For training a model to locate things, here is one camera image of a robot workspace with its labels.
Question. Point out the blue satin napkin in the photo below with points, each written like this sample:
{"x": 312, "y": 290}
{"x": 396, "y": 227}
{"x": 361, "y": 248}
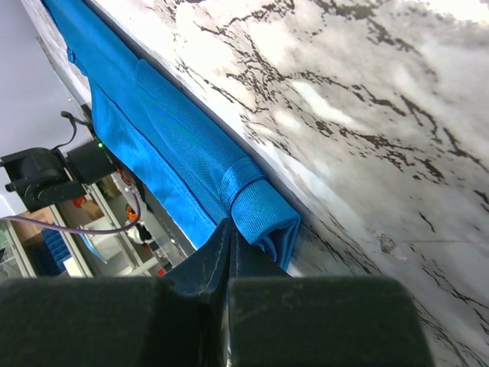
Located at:
{"x": 198, "y": 174}

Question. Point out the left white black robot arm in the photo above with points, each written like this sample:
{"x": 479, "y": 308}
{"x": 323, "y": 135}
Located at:
{"x": 36, "y": 178}

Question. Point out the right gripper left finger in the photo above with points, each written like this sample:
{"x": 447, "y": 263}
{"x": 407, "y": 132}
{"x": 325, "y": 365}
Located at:
{"x": 173, "y": 320}

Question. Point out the background storage shelf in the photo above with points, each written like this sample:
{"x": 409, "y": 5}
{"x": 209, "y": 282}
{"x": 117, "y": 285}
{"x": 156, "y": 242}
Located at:
{"x": 29, "y": 251}

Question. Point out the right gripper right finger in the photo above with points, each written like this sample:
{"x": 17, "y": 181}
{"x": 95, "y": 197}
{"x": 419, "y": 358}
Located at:
{"x": 275, "y": 319}

